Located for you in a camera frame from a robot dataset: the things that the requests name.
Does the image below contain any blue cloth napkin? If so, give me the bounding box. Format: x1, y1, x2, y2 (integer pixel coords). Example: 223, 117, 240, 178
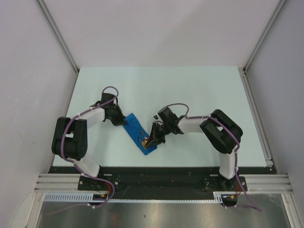
123, 113, 157, 155

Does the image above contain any right aluminium corner post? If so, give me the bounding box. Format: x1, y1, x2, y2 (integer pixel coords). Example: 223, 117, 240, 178
243, 0, 288, 72

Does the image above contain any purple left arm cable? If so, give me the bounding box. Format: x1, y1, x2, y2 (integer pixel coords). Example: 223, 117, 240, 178
45, 86, 120, 214

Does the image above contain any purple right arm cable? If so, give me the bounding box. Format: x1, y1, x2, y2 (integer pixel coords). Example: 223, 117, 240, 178
161, 103, 262, 212

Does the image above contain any aluminium corner post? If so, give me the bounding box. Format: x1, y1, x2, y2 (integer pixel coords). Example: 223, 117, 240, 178
35, 0, 80, 75
243, 0, 288, 72

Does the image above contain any aluminium front frame rail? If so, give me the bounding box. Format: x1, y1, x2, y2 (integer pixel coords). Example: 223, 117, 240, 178
35, 174, 294, 194

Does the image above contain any left aluminium corner post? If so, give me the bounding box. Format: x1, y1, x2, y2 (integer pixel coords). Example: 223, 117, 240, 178
35, 0, 80, 75

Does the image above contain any white slotted cable duct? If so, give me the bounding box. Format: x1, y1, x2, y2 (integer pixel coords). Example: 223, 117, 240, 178
44, 193, 222, 203

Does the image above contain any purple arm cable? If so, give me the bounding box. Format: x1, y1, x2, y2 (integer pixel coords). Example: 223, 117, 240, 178
161, 103, 262, 212
45, 86, 120, 214

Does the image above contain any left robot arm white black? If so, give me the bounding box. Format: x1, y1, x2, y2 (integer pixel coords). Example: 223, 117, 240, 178
51, 93, 127, 190

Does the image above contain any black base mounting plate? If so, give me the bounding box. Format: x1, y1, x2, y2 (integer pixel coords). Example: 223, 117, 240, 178
48, 166, 277, 200

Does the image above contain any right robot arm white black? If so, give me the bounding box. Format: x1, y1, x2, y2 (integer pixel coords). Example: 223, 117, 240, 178
142, 106, 243, 190

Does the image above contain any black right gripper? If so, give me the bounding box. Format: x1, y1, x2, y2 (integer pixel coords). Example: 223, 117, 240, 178
145, 122, 171, 148

